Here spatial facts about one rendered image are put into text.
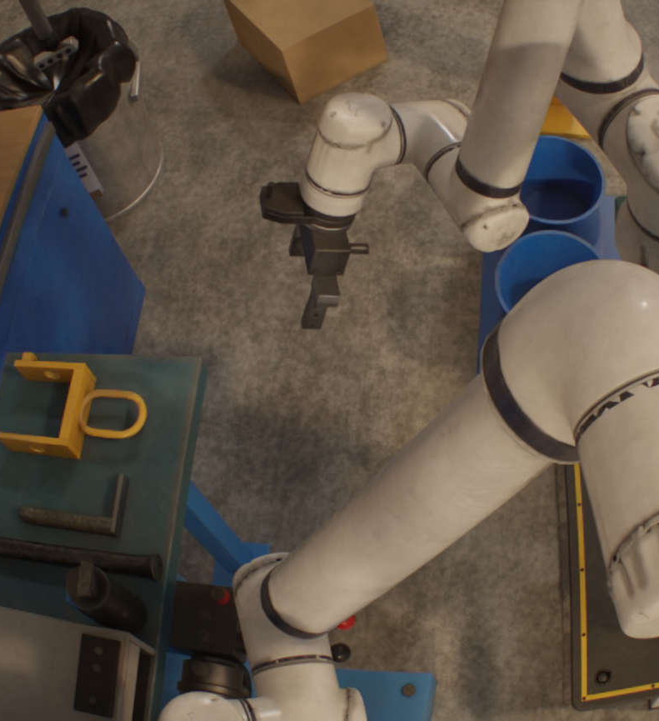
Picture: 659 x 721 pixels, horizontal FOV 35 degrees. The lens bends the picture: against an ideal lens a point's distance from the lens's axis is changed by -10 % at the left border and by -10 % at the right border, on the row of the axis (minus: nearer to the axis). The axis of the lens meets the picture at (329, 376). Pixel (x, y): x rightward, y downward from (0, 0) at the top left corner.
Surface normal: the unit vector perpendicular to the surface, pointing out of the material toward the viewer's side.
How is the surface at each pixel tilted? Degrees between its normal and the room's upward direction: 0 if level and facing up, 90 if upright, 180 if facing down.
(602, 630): 0
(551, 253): 90
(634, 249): 68
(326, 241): 24
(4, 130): 0
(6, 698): 0
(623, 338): 15
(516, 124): 81
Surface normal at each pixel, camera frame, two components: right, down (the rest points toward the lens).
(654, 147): -0.25, -0.29
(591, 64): -0.26, 0.79
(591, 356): -0.79, -0.17
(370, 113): 0.18, -0.53
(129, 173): 0.72, 0.58
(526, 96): -0.02, 0.82
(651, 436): -0.43, -0.36
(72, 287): 0.97, 0.03
